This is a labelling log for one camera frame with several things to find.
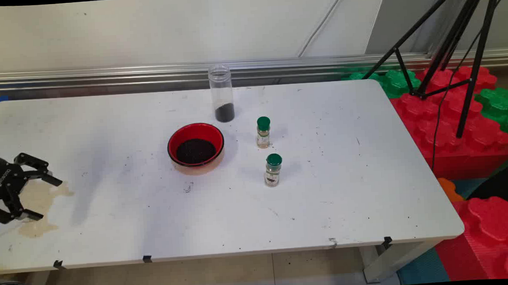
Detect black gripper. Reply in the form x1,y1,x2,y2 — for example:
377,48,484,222
0,149,66,225

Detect clear plastic jar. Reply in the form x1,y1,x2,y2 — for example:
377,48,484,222
208,64,235,124

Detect red bowl with black seeds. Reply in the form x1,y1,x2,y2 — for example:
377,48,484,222
166,121,227,177

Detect green-capped spice bottle pale contents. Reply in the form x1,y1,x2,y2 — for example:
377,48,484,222
255,116,272,150

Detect green-capped spice bottle dark contents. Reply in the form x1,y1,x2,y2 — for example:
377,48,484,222
262,153,284,188

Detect white table leg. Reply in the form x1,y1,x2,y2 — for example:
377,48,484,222
359,238,444,284

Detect green foam building block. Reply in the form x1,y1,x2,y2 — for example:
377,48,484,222
342,68,422,101
473,87,508,155

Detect teal floor mat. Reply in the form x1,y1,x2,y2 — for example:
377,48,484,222
393,177,492,285

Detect orange foam piece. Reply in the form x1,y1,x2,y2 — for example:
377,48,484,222
438,176,464,203

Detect red foam building block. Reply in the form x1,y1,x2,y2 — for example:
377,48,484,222
433,195,508,283
387,63,508,183

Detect black tripod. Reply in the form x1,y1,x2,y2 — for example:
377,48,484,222
357,0,508,144

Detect aluminium rail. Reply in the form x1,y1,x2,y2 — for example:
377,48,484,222
0,46,508,101

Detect white wall cable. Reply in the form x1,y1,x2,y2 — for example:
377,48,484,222
294,0,352,57

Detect thin black tripod cable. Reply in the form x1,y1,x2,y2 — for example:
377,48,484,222
420,0,508,170

